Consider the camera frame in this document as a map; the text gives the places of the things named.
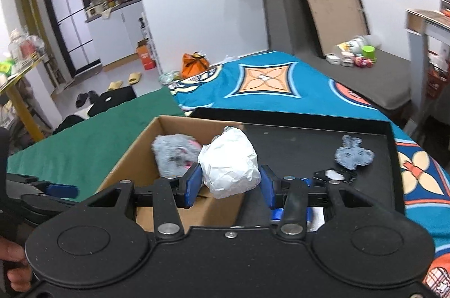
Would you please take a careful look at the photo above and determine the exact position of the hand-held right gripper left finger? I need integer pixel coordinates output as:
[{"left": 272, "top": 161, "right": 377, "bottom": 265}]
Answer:
[{"left": 79, "top": 164, "right": 204, "bottom": 237}]

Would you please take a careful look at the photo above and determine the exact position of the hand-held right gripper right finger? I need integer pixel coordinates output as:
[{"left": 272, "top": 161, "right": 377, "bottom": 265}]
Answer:
[{"left": 259, "top": 164, "right": 387, "bottom": 237}]

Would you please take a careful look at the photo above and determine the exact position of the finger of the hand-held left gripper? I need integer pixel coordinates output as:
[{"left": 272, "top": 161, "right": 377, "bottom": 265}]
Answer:
[
  {"left": 20, "top": 193, "right": 83, "bottom": 218},
  {"left": 7, "top": 172, "right": 78, "bottom": 199}
]

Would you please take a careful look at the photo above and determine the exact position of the white paper ball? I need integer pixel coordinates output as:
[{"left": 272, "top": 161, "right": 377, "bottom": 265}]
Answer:
[{"left": 197, "top": 126, "right": 262, "bottom": 200}]

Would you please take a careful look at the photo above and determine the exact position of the black tray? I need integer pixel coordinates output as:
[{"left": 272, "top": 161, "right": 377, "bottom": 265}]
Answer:
[{"left": 184, "top": 107, "right": 405, "bottom": 232}]

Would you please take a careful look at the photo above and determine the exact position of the cardboard box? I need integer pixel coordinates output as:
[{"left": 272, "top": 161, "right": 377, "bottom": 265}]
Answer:
[{"left": 96, "top": 115, "right": 247, "bottom": 232}]

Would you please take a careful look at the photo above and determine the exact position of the black spotted soft toy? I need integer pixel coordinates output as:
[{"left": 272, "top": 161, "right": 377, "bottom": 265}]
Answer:
[{"left": 313, "top": 169, "right": 357, "bottom": 185}]

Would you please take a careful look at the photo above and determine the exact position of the small grey plush toy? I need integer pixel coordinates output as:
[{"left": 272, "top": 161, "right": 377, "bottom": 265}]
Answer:
[{"left": 334, "top": 135, "right": 375, "bottom": 171}]

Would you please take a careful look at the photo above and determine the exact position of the person's left hand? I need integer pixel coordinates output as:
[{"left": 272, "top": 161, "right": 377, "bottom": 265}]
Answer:
[{"left": 0, "top": 237, "right": 33, "bottom": 292}]

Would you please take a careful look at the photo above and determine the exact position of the large grey plush toy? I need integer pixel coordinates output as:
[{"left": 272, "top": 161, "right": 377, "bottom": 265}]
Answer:
[{"left": 152, "top": 134, "right": 203, "bottom": 178}]

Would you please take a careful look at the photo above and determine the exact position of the yellow table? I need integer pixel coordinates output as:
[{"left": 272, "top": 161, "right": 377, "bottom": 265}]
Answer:
[{"left": 0, "top": 52, "right": 49, "bottom": 144}]

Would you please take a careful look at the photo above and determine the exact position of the green cloth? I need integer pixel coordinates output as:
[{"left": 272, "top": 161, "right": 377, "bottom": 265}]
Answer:
[{"left": 7, "top": 87, "right": 185, "bottom": 214}]

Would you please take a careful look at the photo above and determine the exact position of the black dice stool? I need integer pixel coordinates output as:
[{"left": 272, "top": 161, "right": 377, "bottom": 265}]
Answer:
[{"left": 87, "top": 86, "right": 137, "bottom": 117}]

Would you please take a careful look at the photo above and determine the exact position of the clear bag with clutter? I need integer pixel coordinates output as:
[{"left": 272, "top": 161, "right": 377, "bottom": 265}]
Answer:
[{"left": 161, "top": 70, "right": 184, "bottom": 88}]

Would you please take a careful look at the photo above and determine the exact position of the blue printed blanket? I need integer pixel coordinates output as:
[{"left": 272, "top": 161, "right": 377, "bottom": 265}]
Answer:
[{"left": 169, "top": 52, "right": 450, "bottom": 298}]

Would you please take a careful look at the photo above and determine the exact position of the group of glass jars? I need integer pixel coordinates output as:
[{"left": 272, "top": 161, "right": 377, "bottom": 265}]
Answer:
[{"left": 9, "top": 28, "right": 46, "bottom": 64}]

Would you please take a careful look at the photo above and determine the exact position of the orange bag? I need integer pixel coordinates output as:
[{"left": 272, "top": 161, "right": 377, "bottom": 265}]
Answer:
[{"left": 181, "top": 52, "right": 210, "bottom": 79}]

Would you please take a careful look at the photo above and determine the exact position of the orange carton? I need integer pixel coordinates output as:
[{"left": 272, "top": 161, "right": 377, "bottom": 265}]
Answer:
[{"left": 136, "top": 44, "right": 156, "bottom": 71}]

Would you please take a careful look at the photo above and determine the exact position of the black framed glass door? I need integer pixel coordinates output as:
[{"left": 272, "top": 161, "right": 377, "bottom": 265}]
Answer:
[{"left": 39, "top": 0, "right": 103, "bottom": 79}]

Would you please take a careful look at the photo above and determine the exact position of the white kitchen cabinet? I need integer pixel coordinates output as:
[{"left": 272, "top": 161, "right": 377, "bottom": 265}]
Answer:
[{"left": 86, "top": 1, "right": 156, "bottom": 68}]

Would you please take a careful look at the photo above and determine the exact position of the grey mattress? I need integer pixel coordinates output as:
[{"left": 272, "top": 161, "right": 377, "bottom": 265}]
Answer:
[{"left": 295, "top": 46, "right": 412, "bottom": 112}]

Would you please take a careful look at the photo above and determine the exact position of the grey panel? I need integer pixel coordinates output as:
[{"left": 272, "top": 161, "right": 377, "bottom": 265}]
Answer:
[{"left": 258, "top": 0, "right": 317, "bottom": 56}]

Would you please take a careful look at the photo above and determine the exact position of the black framed brown board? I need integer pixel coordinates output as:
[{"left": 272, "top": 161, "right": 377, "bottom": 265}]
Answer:
[{"left": 288, "top": 0, "right": 371, "bottom": 58}]

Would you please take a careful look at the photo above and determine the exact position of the orange basket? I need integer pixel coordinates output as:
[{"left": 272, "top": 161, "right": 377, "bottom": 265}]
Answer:
[{"left": 426, "top": 68, "right": 450, "bottom": 98}]

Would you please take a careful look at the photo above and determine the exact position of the white wire rack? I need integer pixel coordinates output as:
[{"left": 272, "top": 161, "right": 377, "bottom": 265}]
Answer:
[{"left": 140, "top": 11, "right": 159, "bottom": 71}]

